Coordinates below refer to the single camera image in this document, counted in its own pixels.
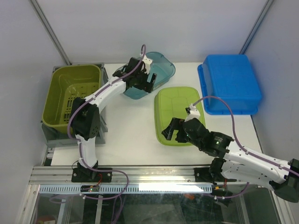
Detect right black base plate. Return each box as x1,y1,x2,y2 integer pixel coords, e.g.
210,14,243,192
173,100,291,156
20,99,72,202
194,167,214,183

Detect grey plastic tray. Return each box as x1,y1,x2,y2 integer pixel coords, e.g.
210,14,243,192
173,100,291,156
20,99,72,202
41,62,110,148

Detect olive green slotted basket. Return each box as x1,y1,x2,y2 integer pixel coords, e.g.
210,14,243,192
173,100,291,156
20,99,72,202
42,64,102,134

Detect white slotted cable duct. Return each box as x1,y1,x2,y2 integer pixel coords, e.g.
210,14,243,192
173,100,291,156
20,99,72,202
39,183,212,195

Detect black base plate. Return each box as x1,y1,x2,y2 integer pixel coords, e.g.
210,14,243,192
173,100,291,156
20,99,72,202
71,167,112,183
194,167,214,183

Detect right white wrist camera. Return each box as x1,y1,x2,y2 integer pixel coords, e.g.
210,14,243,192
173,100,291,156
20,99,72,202
185,104,201,122

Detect right aluminium corner post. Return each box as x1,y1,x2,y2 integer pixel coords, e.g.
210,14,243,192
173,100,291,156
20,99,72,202
238,0,276,55

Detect large blue plastic container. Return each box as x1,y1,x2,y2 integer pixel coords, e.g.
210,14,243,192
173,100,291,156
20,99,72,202
197,54,262,115

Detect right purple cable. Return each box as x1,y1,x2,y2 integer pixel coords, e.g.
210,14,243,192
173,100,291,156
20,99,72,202
192,96,299,178

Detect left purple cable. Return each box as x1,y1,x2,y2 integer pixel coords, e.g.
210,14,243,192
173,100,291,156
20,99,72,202
67,44,147,168

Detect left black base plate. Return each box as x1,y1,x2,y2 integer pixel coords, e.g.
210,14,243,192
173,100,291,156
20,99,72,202
71,167,112,183

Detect lime green plastic tub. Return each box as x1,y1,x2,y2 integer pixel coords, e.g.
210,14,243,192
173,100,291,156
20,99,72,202
154,86,199,147

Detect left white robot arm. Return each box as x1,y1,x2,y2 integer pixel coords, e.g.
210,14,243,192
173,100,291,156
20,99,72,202
67,56,157,181

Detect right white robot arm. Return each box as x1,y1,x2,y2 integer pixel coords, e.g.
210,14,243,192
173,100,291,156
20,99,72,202
161,118,299,203

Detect aluminium corner post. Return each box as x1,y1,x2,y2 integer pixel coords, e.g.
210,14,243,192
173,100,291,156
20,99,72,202
29,0,72,65
238,0,276,55

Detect purple cable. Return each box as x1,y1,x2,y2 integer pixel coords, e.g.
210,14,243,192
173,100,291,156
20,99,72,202
192,96,299,178
67,44,147,168

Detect aluminium front rail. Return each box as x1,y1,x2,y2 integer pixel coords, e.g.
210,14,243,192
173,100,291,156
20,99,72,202
29,165,220,185

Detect left aluminium corner post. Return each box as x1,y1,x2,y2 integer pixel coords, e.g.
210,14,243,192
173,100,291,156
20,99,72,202
29,0,72,65

